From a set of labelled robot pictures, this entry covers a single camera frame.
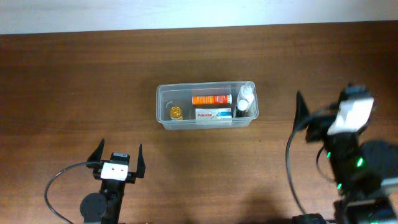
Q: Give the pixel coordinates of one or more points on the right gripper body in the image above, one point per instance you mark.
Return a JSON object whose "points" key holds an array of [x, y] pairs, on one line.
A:
{"points": [[317, 127]]}

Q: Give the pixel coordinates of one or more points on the white Panadol medicine box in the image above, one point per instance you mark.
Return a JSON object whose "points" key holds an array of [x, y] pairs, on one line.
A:
{"points": [[213, 116]]}

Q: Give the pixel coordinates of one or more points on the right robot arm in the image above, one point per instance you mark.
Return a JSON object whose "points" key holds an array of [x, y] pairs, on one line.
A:
{"points": [[365, 174]]}

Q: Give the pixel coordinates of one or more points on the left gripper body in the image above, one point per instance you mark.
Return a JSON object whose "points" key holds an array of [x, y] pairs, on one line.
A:
{"points": [[131, 177]]}

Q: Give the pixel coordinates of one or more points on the white spray bottle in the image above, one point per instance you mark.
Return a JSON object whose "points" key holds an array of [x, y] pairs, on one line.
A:
{"points": [[246, 93]]}

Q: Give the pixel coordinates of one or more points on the clear plastic container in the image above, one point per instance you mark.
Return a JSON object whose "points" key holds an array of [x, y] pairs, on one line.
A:
{"points": [[181, 95]]}

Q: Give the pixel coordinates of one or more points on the orange tablet tube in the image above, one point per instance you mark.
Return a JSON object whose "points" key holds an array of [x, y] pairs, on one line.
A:
{"points": [[212, 100]]}

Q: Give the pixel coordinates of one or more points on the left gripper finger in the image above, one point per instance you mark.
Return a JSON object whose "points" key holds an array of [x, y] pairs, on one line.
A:
{"points": [[97, 153], [141, 167]]}

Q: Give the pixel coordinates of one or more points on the small gold-lid jar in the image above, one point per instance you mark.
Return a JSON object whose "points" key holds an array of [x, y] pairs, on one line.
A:
{"points": [[176, 113]]}

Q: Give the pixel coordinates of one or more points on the black bottle white cap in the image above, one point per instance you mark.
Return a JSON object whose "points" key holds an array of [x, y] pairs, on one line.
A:
{"points": [[240, 109]]}

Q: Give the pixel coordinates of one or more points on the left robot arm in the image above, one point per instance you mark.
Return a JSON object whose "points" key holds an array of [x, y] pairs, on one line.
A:
{"points": [[104, 206]]}

